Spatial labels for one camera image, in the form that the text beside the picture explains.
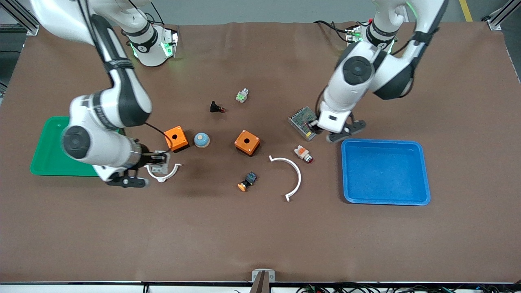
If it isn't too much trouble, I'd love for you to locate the arm base box green light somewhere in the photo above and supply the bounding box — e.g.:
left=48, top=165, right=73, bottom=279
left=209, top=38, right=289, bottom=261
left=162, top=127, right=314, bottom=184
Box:
left=162, top=27, right=180, bottom=58
left=345, top=25, right=363, bottom=45

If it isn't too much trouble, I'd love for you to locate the metal mesh power supply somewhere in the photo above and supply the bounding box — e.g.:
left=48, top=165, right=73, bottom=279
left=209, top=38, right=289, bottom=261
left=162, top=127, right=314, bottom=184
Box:
left=288, top=106, right=322, bottom=142

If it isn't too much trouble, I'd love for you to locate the small white pipe clamp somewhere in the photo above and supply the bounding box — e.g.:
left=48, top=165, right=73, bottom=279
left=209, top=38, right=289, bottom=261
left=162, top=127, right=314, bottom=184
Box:
left=144, top=163, right=182, bottom=183

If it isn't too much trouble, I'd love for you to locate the red cap white orange pushbutton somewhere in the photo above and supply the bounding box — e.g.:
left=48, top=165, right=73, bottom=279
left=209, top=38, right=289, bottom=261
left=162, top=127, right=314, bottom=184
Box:
left=294, top=145, right=314, bottom=164

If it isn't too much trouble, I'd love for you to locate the large white pipe clamp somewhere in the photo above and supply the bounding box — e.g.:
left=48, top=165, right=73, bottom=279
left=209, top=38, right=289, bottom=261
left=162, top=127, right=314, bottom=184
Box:
left=268, top=155, right=302, bottom=203

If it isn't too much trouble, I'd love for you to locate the blue plastic tray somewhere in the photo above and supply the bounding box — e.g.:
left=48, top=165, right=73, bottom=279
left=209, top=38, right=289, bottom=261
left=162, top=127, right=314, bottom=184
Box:
left=341, top=138, right=431, bottom=206

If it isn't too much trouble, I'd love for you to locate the green plastic tray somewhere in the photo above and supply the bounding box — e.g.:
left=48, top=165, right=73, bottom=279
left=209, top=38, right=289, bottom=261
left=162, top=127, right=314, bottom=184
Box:
left=30, top=116, right=121, bottom=177

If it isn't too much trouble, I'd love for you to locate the brown table mat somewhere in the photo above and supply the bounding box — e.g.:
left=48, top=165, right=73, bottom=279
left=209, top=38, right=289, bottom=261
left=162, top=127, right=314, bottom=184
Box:
left=0, top=21, right=521, bottom=283

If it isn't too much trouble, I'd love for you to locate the orange button enclosure box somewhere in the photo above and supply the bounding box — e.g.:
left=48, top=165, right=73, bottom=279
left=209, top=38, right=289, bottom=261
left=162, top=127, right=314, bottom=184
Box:
left=234, top=129, right=261, bottom=157
left=164, top=126, right=190, bottom=153

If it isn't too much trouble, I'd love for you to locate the black switch with orange cap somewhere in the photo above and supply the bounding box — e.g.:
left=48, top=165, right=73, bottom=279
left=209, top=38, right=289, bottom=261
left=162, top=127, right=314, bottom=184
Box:
left=237, top=171, right=258, bottom=192

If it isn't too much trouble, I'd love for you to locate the black base cable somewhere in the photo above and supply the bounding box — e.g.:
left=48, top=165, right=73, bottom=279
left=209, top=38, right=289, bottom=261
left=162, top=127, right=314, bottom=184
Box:
left=313, top=20, right=355, bottom=41

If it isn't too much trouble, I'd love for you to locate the white bracket at table edge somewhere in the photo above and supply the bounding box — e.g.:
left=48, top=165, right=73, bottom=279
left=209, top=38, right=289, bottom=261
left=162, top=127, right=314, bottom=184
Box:
left=252, top=269, right=276, bottom=293

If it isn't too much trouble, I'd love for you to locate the aluminium frame profile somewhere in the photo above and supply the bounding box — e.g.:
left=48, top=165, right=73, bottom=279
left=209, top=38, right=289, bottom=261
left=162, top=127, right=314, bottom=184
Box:
left=486, top=0, right=521, bottom=31
left=0, top=0, right=41, bottom=36

